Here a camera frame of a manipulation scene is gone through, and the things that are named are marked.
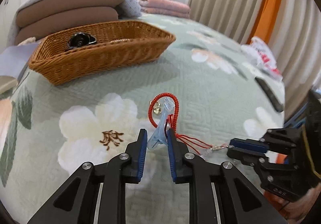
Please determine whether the red cord bracelet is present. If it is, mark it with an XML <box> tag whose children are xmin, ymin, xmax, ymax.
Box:
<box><xmin>147</xmin><ymin>92</ymin><xmax>230</xmax><ymax>156</ymax></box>

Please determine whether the clear blue hair clip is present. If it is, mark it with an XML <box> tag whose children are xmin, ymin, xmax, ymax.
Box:
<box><xmin>147</xmin><ymin>97</ymin><xmax>175</xmax><ymax>150</ymax></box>

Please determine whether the black flat phone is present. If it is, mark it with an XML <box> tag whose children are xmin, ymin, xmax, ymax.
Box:
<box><xmin>255</xmin><ymin>77</ymin><xmax>284</xmax><ymax>113</ymax></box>

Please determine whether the floral green bedspread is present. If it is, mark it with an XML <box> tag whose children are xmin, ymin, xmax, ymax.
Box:
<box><xmin>1</xmin><ymin>14</ymin><xmax>284</xmax><ymax>223</ymax></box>

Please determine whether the red white plastic bag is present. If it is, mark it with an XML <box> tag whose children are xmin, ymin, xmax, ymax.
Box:
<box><xmin>241</xmin><ymin>36</ymin><xmax>283</xmax><ymax>81</ymax></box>

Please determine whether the orange curtain strip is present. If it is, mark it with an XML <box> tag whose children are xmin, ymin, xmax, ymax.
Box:
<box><xmin>247</xmin><ymin>0</ymin><xmax>282</xmax><ymax>44</ymax></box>

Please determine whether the woven wicker basket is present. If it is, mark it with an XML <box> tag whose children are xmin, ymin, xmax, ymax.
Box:
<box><xmin>28</xmin><ymin>20</ymin><xmax>176</xmax><ymax>85</ymax></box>

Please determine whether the beige curtain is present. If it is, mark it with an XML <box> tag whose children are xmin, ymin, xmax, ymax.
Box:
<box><xmin>189</xmin><ymin>0</ymin><xmax>320</xmax><ymax>117</ymax></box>

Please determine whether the black hair clip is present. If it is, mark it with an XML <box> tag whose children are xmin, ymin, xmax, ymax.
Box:
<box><xmin>66</xmin><ymin>32</ymin><xmax>97</xmax><ymax>51</ymax></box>

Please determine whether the light blue paper sheet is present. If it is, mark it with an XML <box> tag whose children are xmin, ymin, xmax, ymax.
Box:
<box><xmin>0</xmin><ymin>43</ymin><xmax>38</xmax><ymax>81</ymax></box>

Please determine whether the pink folded blanket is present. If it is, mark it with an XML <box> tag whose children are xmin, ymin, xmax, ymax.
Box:
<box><xmin>137</xmin><ymin>0</ymin><xmax>190</xmax><ymax>19</ymax></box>

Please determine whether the brown folded cushion stack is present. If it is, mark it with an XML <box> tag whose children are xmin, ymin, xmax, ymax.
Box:
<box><xmin>14</xmin><ymin>0</ymin><xmax>125</xmax><ymax>44</ymax></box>

